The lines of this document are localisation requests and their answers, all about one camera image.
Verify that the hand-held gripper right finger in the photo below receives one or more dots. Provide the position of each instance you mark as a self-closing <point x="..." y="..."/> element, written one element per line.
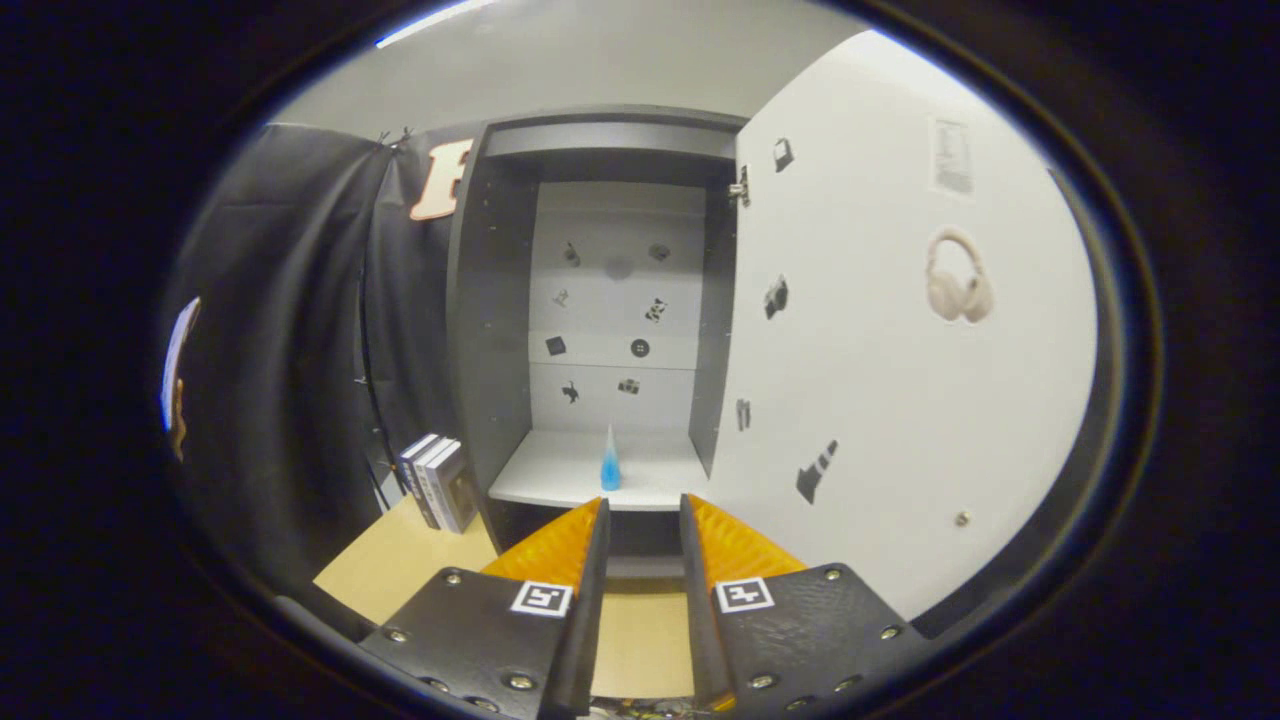
<point x="700" y="620"/>

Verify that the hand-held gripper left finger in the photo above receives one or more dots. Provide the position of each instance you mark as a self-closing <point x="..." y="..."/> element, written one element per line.
<point x="590" y="620"/>

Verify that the white cabinet shelf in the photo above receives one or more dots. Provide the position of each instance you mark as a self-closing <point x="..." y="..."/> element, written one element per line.
<point x="560" y="470"/>

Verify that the thin black stand pole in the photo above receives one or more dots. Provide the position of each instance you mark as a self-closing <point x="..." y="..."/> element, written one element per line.
<point x="365" y="340"/>

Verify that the black backdrop cloth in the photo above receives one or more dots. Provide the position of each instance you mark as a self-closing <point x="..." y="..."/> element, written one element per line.
<point x="280" y="350"/>

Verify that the metal door hinge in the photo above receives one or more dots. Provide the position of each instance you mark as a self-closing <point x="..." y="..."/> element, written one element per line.
<point x="740" y="188"/>

